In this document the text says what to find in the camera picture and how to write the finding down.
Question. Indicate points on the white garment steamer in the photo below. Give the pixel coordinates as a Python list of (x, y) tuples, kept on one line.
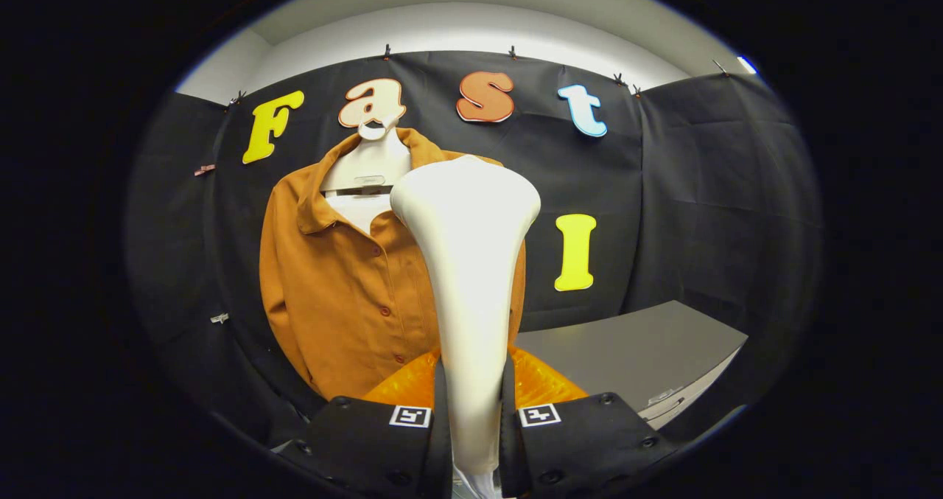
[(471, 263)]

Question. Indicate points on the row of black cloth clips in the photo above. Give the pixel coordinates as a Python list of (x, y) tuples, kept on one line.
[(386, 51)]

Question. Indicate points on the white mannequin torso stand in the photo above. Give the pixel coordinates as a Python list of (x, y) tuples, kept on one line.
[(368, 167)]

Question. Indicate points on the orange button-up shirt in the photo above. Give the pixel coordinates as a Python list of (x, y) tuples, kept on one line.
[(339, 300)]

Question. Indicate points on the grey cabinet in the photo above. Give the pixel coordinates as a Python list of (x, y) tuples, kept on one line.
[(633, 351)]

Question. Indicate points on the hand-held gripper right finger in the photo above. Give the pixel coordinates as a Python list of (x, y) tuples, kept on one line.
[(575, 447)]

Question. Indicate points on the short ceiling light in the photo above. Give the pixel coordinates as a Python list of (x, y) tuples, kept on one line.
[(747, 64)]

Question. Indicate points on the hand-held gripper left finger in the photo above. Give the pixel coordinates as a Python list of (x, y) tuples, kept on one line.
[(368, 447)]

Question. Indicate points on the pink clip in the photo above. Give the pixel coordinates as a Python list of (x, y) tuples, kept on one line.
[(205, 169)]

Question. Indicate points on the black backdrop cloth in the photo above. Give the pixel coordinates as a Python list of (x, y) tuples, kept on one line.
[(700, 189)]

